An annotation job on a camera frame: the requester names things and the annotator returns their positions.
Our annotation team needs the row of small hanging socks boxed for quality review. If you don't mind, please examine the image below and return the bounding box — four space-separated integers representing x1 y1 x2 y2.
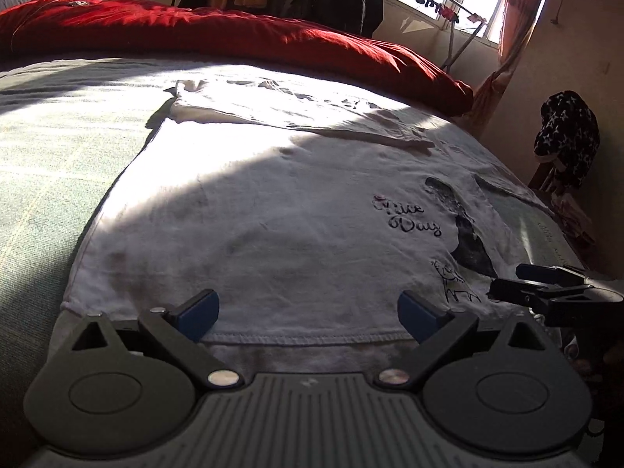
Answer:
412 0 488 23

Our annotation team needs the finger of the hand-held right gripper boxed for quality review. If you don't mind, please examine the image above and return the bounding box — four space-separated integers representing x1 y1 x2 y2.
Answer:
487 278 551 309
516 263 589 287

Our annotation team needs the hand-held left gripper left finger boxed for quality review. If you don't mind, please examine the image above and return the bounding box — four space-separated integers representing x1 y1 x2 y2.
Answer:
71 289 245 392

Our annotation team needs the dark star-printed garment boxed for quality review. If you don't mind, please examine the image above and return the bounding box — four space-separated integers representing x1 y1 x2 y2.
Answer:
534 90 600 188

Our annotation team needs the metal clothes drying rack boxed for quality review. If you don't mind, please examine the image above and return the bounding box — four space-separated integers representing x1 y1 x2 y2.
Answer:
365 0 491 71

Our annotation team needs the person's right hand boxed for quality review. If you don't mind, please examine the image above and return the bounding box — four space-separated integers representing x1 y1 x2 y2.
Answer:
568 335 624 382

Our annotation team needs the orange-pink curtain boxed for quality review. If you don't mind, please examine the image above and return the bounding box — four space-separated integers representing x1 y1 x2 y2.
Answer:
470 0 557 137

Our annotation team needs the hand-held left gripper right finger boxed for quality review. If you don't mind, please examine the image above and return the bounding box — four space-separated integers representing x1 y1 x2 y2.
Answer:
374 290 554 394

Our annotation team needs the white printed t-shirt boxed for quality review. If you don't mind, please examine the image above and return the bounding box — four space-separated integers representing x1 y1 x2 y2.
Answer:
61 78 557 347

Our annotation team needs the red duvet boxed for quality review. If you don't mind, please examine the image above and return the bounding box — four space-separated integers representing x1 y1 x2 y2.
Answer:
0 0 475 117

